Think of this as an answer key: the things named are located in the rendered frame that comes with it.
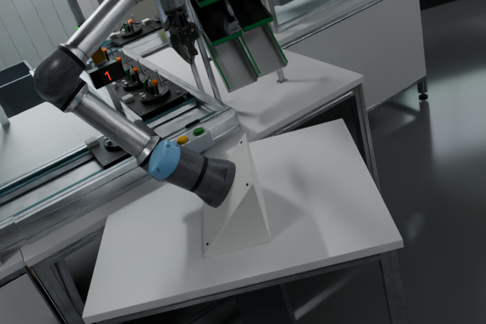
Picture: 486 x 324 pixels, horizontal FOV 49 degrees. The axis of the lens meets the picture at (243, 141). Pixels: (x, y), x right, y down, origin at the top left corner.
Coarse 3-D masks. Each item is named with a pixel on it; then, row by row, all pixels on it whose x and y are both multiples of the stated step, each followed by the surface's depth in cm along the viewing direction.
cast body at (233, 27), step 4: (232, 16) 204; (224, 20) 205; (228, 20) 203; (232, 20) 203; (236, 20) 204; (224, 24) 207; (228, 24) 203; (232, 24) 204; (236, 24) 205; (224, 28) 210; (228, 28) 205; (232, 28) 206; (236, 28) 206; (228, 32) 207; (232, 32) 205; (236, 32) 206
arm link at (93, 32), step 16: (112, 0) 150; (128, 0) 152; (96, 16) 149; (112, 16) 150; (80, 32) 148; (96, 32) 148; (112, 32) 153; (64, 48) 145; (80, 48) 147; (96, 48) 151; (48, 64) 145; (64, 64) 144; (80, 64) 147; (48, 80) 146; (64, 80) 146; (48, 96) 150; (64, 96) 153
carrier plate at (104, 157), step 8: (136, 120) 220; (144, 128) 211; (104, 136) 215; (96, 152) 204; (104, 152) 203; (112, 152) 201; (120, 152) 199; (104, 160) 197; (112, 160) 195; (120, 160) 196; (104, 168) 194
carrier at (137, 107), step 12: (156, 72) 235; (144, 84) 235; (168, 84) 244; (132, 96) 238; (144, 96) 230; (156, 96) 229; (168, 96) 232; (180, 96) 229; (132, 108) 231; (144, 108) 228; (156, 108) 225
